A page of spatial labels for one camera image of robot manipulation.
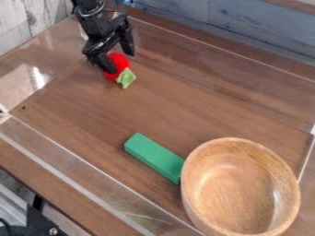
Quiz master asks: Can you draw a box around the clear acrylic front wall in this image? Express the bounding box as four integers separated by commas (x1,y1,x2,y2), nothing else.
0,114,203,236

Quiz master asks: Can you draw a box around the wooden bowl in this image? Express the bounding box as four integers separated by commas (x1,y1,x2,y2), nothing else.
182,137,301,236

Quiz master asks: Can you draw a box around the red plush strawberry toy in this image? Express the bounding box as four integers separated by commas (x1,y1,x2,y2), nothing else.
103,52,137,89

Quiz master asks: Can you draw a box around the clear acrylic wall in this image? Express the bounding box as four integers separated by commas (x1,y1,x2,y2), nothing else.
133,18,315,131
0,114,203,236

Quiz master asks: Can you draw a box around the green rectangular block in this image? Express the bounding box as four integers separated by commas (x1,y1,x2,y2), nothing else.
125,133,185,184

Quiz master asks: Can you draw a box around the black clamp with cable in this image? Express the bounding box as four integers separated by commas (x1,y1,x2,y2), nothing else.
0,195,70,236

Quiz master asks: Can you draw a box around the clear acrylic back wall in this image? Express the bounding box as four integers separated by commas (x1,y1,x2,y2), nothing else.
133,18,315,131

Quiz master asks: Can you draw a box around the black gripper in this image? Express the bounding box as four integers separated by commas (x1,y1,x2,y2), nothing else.
71,0,135,74

